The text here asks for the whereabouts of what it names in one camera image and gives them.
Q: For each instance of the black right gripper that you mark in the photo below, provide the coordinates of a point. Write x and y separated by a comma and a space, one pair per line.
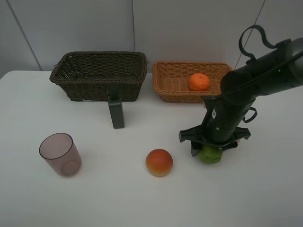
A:
198, 139

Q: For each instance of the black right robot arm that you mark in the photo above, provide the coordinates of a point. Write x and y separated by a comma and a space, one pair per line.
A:
279, 70

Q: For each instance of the translucent brown plastic cup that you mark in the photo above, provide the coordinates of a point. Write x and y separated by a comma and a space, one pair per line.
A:
61, 154

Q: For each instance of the green lime fruit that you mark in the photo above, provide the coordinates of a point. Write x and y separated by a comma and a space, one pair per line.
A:
210, 155

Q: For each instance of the red orange apple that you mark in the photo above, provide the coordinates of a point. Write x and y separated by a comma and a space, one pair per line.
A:
159, 162

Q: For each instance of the dark brown wicker basket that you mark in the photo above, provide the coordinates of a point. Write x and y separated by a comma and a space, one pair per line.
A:
86, 75

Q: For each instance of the light brown wicker basket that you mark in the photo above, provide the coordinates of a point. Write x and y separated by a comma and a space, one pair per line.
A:
171, 80

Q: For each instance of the orange mandarin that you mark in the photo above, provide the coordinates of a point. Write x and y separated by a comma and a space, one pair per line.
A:
199, 82

